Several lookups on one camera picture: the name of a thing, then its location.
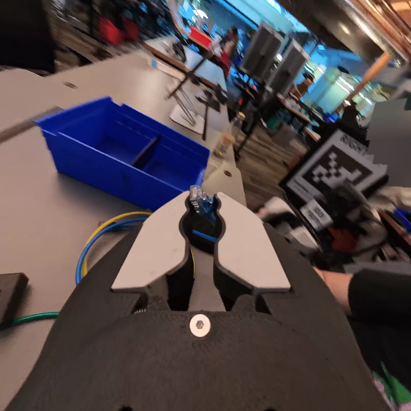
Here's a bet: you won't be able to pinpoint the yellow ethernet cable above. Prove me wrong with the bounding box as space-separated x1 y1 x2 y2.
81 211 195 280

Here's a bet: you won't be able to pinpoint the red bag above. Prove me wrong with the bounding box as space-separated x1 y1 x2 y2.
98 17 125 46
124 17 139 42

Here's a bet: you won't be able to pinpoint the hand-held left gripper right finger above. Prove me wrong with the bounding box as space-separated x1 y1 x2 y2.
212 192 292 312

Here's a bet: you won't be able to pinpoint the glass bottle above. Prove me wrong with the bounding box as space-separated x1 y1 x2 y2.
213 112 247 158

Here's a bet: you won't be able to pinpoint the person's printed pants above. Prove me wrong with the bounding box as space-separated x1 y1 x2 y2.
369 361 411 407

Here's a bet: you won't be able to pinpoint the blue plastic bin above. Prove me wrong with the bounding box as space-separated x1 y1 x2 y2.
35 96 211 212

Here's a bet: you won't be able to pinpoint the grey monitor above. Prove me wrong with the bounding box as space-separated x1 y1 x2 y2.
268 39 311 97
241 22 284 76

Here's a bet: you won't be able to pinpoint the blue ethernet cable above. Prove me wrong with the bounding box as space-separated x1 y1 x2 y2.
75 185 225 286

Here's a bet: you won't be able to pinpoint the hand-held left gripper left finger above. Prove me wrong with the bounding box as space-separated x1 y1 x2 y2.
111 191 196 311

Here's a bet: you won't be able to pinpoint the black network switch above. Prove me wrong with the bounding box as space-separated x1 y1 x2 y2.
0 272 29 331

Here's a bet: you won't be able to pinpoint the black mesh office chair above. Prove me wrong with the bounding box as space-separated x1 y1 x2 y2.
0 0 56 75

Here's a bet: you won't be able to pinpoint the white base metal stand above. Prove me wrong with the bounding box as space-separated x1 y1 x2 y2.
164 48 222 139

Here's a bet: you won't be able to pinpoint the person's right forearm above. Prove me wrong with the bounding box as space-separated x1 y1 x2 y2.
315 268 411 322

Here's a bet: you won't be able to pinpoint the green ethernet cable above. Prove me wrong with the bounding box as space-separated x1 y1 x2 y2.
0 311 60 329

